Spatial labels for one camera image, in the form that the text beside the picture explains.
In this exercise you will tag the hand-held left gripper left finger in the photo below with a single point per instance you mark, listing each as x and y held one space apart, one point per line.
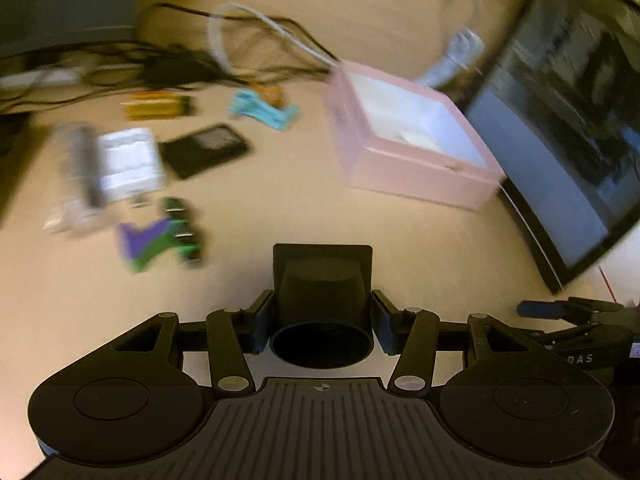
261 327

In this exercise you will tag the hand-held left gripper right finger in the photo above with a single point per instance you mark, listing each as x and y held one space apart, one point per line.
384 327

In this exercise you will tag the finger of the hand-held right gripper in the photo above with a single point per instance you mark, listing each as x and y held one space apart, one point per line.
542 308

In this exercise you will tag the black plastic cylinder mount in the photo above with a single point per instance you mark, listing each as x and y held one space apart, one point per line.
320 290

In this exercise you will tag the pink cardboard box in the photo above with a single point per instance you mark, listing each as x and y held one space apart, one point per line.
400 175

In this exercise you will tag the purple green plastic piece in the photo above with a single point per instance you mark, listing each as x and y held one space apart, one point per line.
142 245

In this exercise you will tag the black framed monitor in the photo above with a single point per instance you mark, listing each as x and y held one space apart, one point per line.
550 160

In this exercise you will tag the black flat card case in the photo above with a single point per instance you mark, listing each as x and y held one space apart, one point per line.
205 150

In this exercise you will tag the white ribbed block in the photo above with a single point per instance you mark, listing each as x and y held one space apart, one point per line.
131 162

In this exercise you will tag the teal plastic piece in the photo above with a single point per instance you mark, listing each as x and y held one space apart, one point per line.
260 110

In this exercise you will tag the clear plastic bag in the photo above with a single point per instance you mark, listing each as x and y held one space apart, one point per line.
70 217

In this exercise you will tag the orange plastic piece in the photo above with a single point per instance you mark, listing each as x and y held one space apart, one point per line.
270 94

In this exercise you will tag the grey black stick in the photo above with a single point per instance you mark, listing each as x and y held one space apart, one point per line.
85 165

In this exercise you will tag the yellow black rectangular block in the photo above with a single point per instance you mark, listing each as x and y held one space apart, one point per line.
157 106

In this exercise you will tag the black power adapter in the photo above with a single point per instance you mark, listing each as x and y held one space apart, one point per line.
180 67

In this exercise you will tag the white power strip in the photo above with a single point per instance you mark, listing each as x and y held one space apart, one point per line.
40 77

